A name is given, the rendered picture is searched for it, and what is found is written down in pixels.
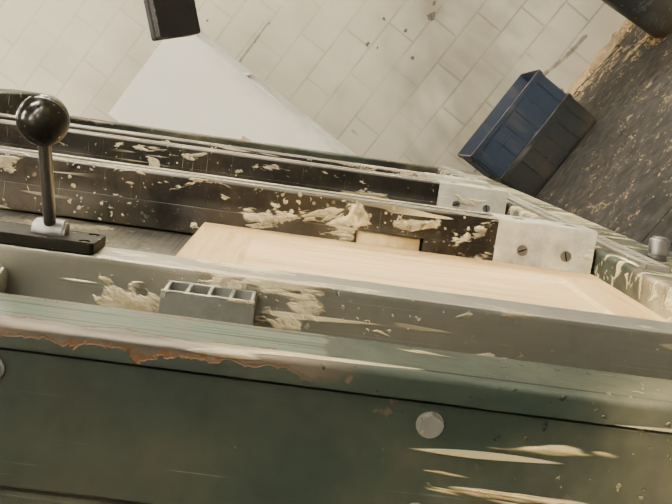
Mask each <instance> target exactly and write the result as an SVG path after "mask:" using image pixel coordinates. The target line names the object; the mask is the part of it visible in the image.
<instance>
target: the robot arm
mask: <svg viewBox="0 0 672 504"><path fill-rule="evenodd" d="M144 5H145V10H146V15H147V20H148V25H149V29H150V34H151V39H152V40H153V41H159V40H166V39H173V38H180V37H187V36H192V35H195V34H199V33H200V26H199V21H198V15H197V10H196V5H195V0H144Z"/></svg>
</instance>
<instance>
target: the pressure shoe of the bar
mask: <svg viewBox="0 0 672 504"><path fill-rule="evenodd" d="M354 242H355V243H363V244H370V245H378V246H385V247H392V248H400V249H407V250H414V251H419V248H420V242H421V240H420V238H412V237H405V236H398V235H390V234H383V233H376V232H368V231H361V230H356V231H355V238H354Z"/></svg>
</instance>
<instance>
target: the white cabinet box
mask: <svg viewBox="0 0 672 504"><path fill-rule="evenodd" d="M109 115H110V116H112V117H113V118H114V119H115V120H117V121H118V122H120V123H127V124H134V125H141V126H148V127H156V128H163V129H170V130H177V131H184V132H191V133H198V134H205V135H213V136H220V137H227V138H234V139H241V140H248V141H255V142H262V143H270V144H277V145H284V146H291V147H298V148H305V149H312V150H319V151H327V152H334V153H341V154H348V155H355V154H354V153H353V152H352V151H350V150H349V149H348V148H347V147H345V146H344V145H343V144H341V143H340V142H339V141H338V140H336V139H335V138H334V137H333V136H331V135H330V134H329V133H328V132H326V131H325V130H324V129H323V128H321V127H320V126H319V125H318V124H316V123H315V122H314V121H313V120H311V119H310V118H309V117H307V116H306V115H305V114H304V113H302V112H301V111H300V110H299V109H297V108H296V107H295V106H294V105H292V104H291V103H290V102H289V101H287V100H286V99H285V98H284V97H282V96H281V95H280V94H279V93H277V92H276V91H275V90H273V89H272V88H271V87H270V86H268V85H267V84H266V83H265V82H263V81H262V80H261V79H260V78H258V77H257V76H256V75H255V74H253V73H252V72H251V71H250V70H248V69H247V68H246V67H245V66H243V65H242V64H241V63H239V62H238V61H237V60H236V59H234V58H233V57H232V56H231V55H229V54H228V53H227V52H226V51H224V50H223V49H222V48H221V47H219V46H218V45H217V44H216V43H214V42H213V41H212V40H211V39H209V38H208V37H207V36H205V35H204V34H203V33H202V32H200V33H199V34H195V35H192V36H187V37H180V38H173V39H166V40H163V41H162V42H161V43H160V45H159V46H158V47H157V49H156V50H155V51H154V53H153V54H152V56H151V57H150V58H149V60H148V61H147V62H146V64H145V65H144V66H143V68H142V69H141V70H140V72H139V73H138V74H137V76H136V77H135V79H134V80H133V81H132V83H131V84H130V85H129V87H128V88H127V89H126V91H125V92H124V93H123V95H122V96H121V97H120V99H119V100H118V102H117V103H116V104H115V106H114V107H113V108H112V110H111V111H110V112H109ZM355 156H357V155H355Z"/></svg>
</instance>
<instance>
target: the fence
mask: <svg viewBox="0 0 672 504"><path fill-rule="evenodd" d="M0 264H2V266H3V268H6V269H7V272H8V281H7V286H6V290H5V293H7V294H14V295H22V296H30V297H37V298H45V299H53V300H60V301H68V302H76V303H83V304H91V305H99V306H106V307H114V308H122V309H129V310H137V311H145V312H152V313H158V311H159V302H160V294H161V289H164V288H165V287H166V285H167V284H168V280H173V281H181V282H189V283H196V284H204V285H211V286H219V287H226V288H234V289H241V290H249V291H257V292H258V294H257V301H256V309H255V317H254V324H253V326H260V327H267V328H275V329H283V330H290V331H298V332H306V333H313V334H321V335H329V336H336V337H344V338H352V339H359V340H367V341H375V342H382V343H390V344H398V345H405V346H413V347H421V348H428V349H436V350H444V351H451V352H459V353H467V354H474V355H482V356H490V357H497V358H505V359H513V360H520V361H528V362H536V363H543V364H551V365H559V366H566V367H574V368H582V369H589V370H597V371H605V372H612V373H620V374H628V375H635V376H643V377H651V378H658V379H666V380H672V322H664V321H657V320H649V319H642V318H634V317H627V316H619V315H612V314H604V313H597V312H589V311H582V310H575V309H567V308H560V307H552V306H545V305H537V304H530V303H522V302H515V301H507V300H500V299H492V298H485V297H477V296H470V295H462V294H455V293H447V292H440V291H432V290H425V289H417V288H410V287H402V286H395V285H387V284H380V283H372V282H365V281H358V280H350V279H343V278H335V277H328V276H320V275H313V274H305V273H298V272H290V271H283V270H275V269H268V268H260V267H253V266H245V265H238V264H230V263H223V262H215V261H208V260H200V259H193V258H185V257H178V256H170V255H163V254H155V253H148V252H140V251H133V250H126V249H118V248H111V247H103V248H102V249H101V250H99V251H98V252H96V253H95V254H94V255H83V254H75V253H68V252H60V251H53V250H45V249H38V248H30V247H23V246H15V245H8V244H0Z"/></svg>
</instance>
